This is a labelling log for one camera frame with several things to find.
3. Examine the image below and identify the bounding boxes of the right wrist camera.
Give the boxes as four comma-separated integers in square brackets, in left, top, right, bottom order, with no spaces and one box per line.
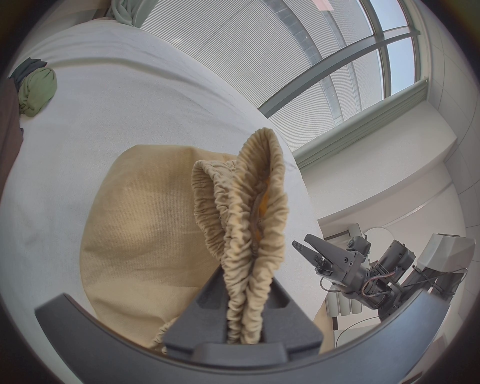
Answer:
[346,234,372,259]

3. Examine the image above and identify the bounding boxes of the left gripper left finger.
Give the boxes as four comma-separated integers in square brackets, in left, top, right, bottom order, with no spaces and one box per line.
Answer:
[163,264,231,355]

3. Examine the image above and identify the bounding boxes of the window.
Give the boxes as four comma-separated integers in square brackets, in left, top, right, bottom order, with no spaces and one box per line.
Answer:
[139,0,430,158]

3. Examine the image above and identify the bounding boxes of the bed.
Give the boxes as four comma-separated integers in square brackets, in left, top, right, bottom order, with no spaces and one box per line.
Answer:
[0,2,330,338]

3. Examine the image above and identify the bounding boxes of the brown shorts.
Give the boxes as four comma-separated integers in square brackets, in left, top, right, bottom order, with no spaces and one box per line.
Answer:
[0,77,25,196]

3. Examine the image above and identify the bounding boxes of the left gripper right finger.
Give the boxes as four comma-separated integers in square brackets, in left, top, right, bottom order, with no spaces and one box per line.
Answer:
[262,277,324,354]

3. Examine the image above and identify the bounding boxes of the black garment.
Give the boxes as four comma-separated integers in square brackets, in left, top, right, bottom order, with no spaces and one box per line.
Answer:
[8,57,49,91]

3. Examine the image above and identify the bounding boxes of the green garment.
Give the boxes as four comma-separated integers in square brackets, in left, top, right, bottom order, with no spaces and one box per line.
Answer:
[18,67,58,118]

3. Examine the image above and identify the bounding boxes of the grey-green curtain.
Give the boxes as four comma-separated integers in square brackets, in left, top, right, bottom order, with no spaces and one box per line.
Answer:
[101,0,141,26]

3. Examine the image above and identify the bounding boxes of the tan shorts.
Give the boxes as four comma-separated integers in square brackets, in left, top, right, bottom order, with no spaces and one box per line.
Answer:
[79,127,334,355]

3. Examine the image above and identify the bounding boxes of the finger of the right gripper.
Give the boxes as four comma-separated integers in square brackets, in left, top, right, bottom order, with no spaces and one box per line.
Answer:
[292,241,331,277]
[304,234,358,280]

